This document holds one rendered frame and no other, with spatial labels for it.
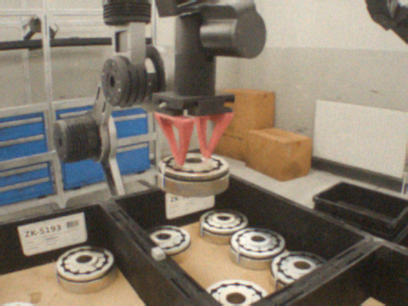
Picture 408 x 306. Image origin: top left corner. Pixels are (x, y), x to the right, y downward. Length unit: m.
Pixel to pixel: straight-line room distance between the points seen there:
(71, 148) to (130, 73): 0.53
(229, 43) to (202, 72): 0.07
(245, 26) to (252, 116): 3.44
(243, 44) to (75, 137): 1.03
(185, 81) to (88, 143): 0.95
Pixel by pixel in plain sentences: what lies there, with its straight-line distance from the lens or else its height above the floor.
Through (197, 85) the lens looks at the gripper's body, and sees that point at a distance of 0.45.
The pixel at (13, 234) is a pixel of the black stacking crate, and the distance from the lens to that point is 0.66.
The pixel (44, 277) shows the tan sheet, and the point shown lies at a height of 0.83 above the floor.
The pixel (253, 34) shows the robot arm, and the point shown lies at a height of 1.22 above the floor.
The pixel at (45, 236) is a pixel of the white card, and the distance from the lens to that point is 0.67.
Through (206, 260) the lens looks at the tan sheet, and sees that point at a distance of 0.66.
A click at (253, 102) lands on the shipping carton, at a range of 3.79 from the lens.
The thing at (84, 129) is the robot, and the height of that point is 0.93.
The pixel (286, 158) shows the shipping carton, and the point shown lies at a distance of 3.38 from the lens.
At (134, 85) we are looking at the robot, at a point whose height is 1.12.
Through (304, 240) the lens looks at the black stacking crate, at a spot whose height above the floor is 0.87.
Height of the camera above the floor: 1.19
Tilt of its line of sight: 16 degrees down
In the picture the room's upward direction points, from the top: straight up
